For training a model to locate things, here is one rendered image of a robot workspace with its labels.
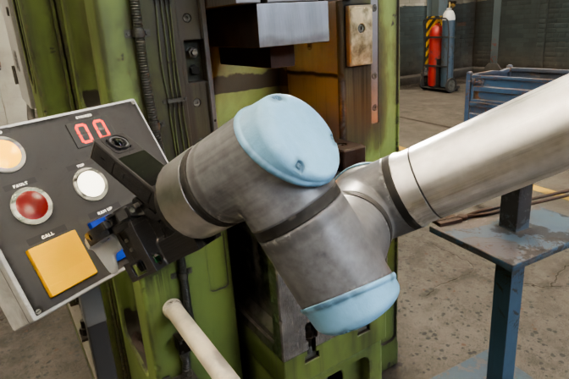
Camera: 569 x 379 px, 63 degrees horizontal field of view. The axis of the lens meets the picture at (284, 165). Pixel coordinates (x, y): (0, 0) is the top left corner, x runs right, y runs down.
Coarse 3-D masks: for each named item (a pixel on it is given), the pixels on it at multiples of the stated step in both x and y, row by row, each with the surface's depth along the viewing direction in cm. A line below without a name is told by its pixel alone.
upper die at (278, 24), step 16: (208, 16) 123; (224, 16) 116; (240, 16) 109; (256, 16) 103; (272, 16) 105; (288, 16) 107; (304, 16) 110; (320, 16) 112; (208, 32) 126; (224, 32) 118; (240, 32) 111; (256, 32) 105; (272, 32) 106; (288, 32) 108; (304, 32) 111; (320, 32) 113
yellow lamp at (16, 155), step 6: (0, 144) 68; (6, 144) 69; (12, 144) 69; (0, 150) 68; (6, 150) 68; (12, 150) 69; (18, 150) 70; (0, 156) 67; (6, 156) 68; (12, 156) 68; (18, 156) 69; (0, 162) 67; (6, 162) 68; (12, 162) 68; (18, 162) 69
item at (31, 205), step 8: (24, 192) 68; (32, 192) 69; (16, 200) 67; (24, 200) 67; (32, 200) 68; (40, 200) 69; (16, 208) 66; (24, 208) 67; (32, 208) 68; (40, 208) 68; (24, 216) 66; (32, 216) 67; (40, 216) 68
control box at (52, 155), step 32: (0, 128) 69; (32, 128) 73; (64, 128) 77; (128, 128) 86; (32, 160) 71; (64, 160) 74; (160, 160) 88; (0, 192) 66; (64, 192) 72; (128, 192) 80; (0, 224) 64; (32, 224) 67; (64, 224) 70; (0, 256) 63; (96, 256) 72; (0, 288) 65; (32, 288) 64; (32, 320) 63
